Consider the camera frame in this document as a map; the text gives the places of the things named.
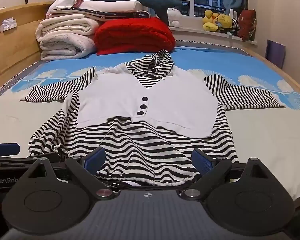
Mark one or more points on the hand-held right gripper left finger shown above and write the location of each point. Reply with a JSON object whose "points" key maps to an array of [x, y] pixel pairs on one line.
{"points": [[94, 159]]}

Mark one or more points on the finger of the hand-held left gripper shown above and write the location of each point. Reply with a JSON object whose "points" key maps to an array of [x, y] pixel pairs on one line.
{"points": [[20, 160], [5, 149]]}

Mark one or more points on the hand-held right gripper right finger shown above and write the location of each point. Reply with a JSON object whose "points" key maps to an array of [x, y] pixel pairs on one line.
{"points": [[201, 161]]}

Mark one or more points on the striped dress with white vest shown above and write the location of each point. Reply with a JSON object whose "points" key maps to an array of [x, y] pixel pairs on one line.
{"points": [[150, 100]]}

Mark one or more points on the blue and white bedsheet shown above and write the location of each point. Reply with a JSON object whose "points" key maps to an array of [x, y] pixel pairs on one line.
{"points": [[260, 132]]}

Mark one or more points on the wooden bed headboard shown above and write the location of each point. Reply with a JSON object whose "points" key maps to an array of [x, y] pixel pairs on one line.
{"points": [[12, 55]]}

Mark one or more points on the white folded quilt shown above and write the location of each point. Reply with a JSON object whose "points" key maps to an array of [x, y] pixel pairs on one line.
{"points": [[65, 25], [65, 47]]}

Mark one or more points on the tissue pack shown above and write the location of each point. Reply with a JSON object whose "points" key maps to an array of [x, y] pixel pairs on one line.
{"points": [[8, 24]]}

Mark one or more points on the red folded blanket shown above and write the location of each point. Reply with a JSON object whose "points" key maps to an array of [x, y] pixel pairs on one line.
{"points": [[135, 36]]}

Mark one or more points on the purple box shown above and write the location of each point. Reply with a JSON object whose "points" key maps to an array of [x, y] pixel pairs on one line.
{"points": [[275, 53]]}

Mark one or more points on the yellow plush toy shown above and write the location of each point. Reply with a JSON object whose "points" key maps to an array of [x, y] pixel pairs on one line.
{"points": [[210, 20], [225, 22]]}

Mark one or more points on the dark red cushion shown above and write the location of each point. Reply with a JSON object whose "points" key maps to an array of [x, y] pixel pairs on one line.
{"points": [[247, 25]]}

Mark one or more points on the dark patterned folded blanket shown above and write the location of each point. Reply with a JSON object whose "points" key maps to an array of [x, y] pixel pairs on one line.
{"points": [[100, 13]]}

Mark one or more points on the white seal plush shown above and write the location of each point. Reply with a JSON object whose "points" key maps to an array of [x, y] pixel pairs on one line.
{"points": [[174, 16]]}

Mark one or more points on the white pillow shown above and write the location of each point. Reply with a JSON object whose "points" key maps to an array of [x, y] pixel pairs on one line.
{"points": [[107, 5]]}

